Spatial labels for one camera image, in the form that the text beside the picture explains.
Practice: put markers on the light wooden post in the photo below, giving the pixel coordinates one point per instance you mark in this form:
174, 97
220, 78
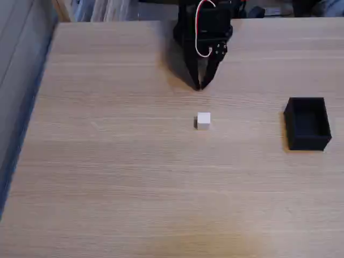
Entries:
62, 10

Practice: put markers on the dark bulky background object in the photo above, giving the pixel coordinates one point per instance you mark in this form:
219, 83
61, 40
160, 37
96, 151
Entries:
306, 7

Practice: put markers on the black open box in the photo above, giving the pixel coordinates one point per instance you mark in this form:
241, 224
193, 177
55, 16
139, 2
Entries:
307, 123

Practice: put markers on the white cube block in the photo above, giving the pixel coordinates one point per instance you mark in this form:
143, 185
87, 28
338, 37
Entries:
203, 121

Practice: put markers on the small black rounded object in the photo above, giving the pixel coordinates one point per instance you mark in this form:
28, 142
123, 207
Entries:
256, 12

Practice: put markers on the white curtain fabric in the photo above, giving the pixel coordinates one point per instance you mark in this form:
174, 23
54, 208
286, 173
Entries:
113, 10

